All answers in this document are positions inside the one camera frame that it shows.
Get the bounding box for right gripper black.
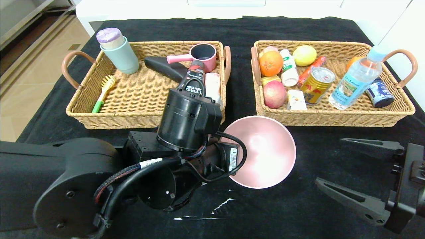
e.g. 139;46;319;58
315;138;425;234

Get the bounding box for gold drink can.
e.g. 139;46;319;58
300;67;336;105

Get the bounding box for white box green label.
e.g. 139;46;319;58
286;90;307;111

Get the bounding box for pink bowl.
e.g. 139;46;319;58
222;116;297;189

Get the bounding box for red peach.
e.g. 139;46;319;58
263;81;288;109

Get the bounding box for black table cloth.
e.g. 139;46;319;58
0;16;425;239

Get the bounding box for dark blue round jar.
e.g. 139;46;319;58
365;79;395;109

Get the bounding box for clear water bottle blue cap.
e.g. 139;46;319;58
329;46;389;111

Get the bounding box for orange fruit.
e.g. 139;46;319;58
259;50;284;77
346;56;364;73

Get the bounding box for red wrapped sausage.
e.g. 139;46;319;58
297;56;327;87

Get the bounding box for white yogurt drink bottle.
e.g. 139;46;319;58
280;49;299;87

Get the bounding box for yellow lemon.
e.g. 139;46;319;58
293;45;317;67

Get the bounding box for small yellow pudding cup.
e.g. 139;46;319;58
261;75;281;87

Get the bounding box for clear plastic film scrap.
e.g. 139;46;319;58
174;189;237;221

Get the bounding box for small pink bottle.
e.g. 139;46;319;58
204;72;222;107

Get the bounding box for black L'Oreal tube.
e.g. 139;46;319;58
178;60;205;97

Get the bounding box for black plastic tool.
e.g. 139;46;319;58
144;56;188;83

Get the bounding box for teal plastic cup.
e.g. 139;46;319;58
100;36;140;75

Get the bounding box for white low bench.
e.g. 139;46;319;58
76;0;352;36

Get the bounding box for yellow green dish brush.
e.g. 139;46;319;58
92;75;116;113

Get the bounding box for purple capped beige container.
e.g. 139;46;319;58
96;27;125;51

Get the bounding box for grey low shelf unit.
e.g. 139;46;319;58
0;0;77;50

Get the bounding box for wicker basket brown handles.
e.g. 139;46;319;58
61;41;232;129
251;40;417;127

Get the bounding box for black camera cable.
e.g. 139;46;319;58
186;131;248;183

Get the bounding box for pink mug with handle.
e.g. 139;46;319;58
166;43;217;73

